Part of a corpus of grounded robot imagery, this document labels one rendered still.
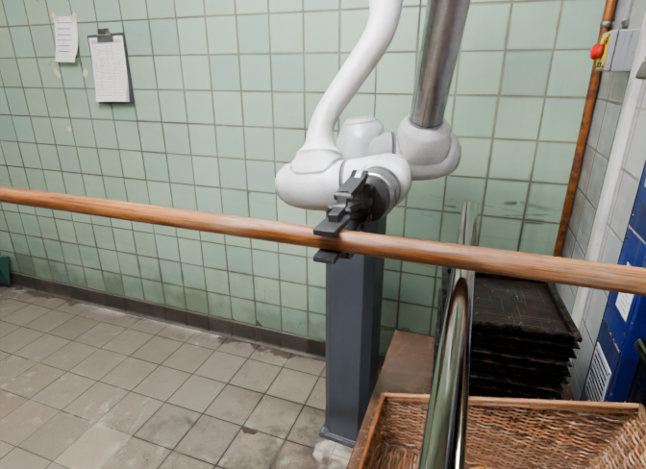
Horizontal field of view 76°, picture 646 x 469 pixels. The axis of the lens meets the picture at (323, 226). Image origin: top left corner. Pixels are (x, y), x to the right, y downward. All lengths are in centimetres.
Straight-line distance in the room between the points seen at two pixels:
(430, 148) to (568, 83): 62
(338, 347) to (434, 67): 100
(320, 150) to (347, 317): 79
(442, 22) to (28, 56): 226
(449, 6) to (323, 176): 52
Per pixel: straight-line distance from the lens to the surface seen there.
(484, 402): 97
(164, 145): 228
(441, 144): 131
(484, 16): 172
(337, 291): 148
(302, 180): 86
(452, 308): 47
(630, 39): 140
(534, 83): 172
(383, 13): 96
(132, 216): 72
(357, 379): 166
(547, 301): 119
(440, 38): 116
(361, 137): 130
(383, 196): 71
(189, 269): 245
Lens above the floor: 141
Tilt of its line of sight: 20 degrees down
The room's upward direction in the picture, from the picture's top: straight up
